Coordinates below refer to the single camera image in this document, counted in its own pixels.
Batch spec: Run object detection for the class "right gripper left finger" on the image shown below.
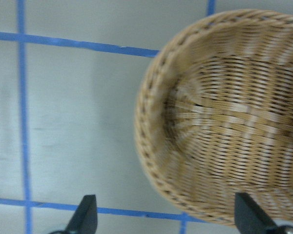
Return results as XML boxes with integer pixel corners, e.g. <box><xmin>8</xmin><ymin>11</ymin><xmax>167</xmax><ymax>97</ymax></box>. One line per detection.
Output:
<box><xmin>64</xmin><ymin>195</ymin><xmax>98</xmax><ymax>234</ymax></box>

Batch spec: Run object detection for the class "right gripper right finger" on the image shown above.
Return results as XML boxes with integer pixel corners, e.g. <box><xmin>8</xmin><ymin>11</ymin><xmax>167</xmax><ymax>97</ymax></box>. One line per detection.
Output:
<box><xmin>234</xmin><ymin>193</ymin><xmax>280</xmax><ymax>234</ymax></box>

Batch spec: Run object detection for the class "wicker basket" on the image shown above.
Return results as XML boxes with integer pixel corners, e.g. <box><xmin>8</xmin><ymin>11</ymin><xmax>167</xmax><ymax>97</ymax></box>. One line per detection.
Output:
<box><xmin>135</xmin><ymin>9</ymin><xmax>293</xmax><ymax>226</ymax></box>

